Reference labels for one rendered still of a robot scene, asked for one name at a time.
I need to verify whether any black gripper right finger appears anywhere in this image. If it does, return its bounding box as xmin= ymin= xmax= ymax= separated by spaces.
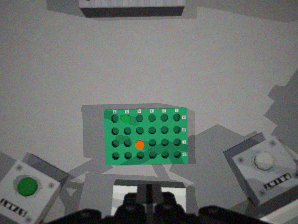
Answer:
xmin=149 ymin=184 xmax=272 ymax=224

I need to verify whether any green tube rack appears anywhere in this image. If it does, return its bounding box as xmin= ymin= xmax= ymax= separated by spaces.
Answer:
xmin=104 ymin=108 xmax=188 ymax=165

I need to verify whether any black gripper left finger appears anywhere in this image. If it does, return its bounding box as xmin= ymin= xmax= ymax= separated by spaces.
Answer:
xmin=45 ymin=184 xmax=150 ymax=224

